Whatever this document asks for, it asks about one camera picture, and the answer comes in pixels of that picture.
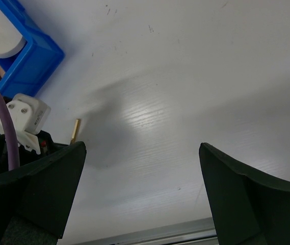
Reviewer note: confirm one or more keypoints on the blue divided plastic bin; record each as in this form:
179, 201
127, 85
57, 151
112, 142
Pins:
27, 71

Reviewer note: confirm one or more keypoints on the aluminium rail front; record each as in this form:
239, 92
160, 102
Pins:
201, 231

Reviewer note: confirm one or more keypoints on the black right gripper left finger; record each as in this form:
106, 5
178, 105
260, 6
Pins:
36, 199

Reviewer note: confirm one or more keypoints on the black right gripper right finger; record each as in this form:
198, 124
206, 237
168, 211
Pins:
248, 206

